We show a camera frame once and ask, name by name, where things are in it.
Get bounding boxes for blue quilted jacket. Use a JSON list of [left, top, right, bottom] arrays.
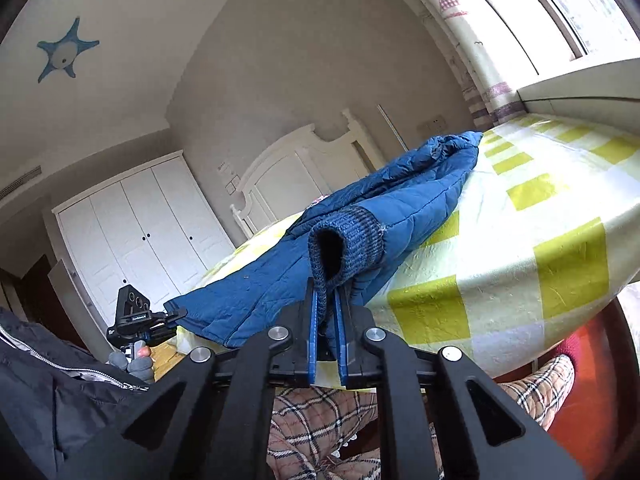
[[164, 131, 485, 351]]

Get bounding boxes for dark wooden door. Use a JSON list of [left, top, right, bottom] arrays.
[[0, 254, 77, 349]]

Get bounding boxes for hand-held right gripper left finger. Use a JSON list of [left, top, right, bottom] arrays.
[[50, 277, 323, 480]]

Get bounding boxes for thin white wall pole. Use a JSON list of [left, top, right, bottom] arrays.
[[377, 104, 407, 152]]

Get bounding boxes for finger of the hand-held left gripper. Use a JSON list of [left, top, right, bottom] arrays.
[[150, 307, 189, 324], [142, 324, 177, 345]]

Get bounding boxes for person's black jacket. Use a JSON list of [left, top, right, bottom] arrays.
[[0, 307, 167, 480]]

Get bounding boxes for bed with yellow checked sheet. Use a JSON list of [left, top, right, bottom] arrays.
[[150, 112, 640, 392]]

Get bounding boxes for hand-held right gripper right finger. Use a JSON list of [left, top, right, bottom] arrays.
[[332, 287, 586, 480]]

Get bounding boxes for white wardrobe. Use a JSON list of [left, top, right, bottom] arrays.
[[52, 151, 236, 332]]

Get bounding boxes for printed sailboat curtain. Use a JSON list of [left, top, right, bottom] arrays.
[[385, 0, 542, 132]]

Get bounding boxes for person's left hand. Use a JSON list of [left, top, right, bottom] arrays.
[[109, 342, 154, 385]]

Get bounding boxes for person's plaid pants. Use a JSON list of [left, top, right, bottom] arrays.
[[267, 352, 577, 480]]

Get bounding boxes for dark framed window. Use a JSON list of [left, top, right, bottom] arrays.
[[520, 0, 640, 59]]

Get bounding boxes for ceiling air vent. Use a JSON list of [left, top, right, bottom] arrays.
[[0, 166, 44, 199]]

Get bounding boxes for white window sill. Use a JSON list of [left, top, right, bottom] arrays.
[[517, 57, 640, 119]]

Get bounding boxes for blue star ceiling light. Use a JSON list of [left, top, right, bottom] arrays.
[[36, 16, 101, 84]]

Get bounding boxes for white wooden headboard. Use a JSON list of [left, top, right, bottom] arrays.
[[230, 108, 387, 241]]

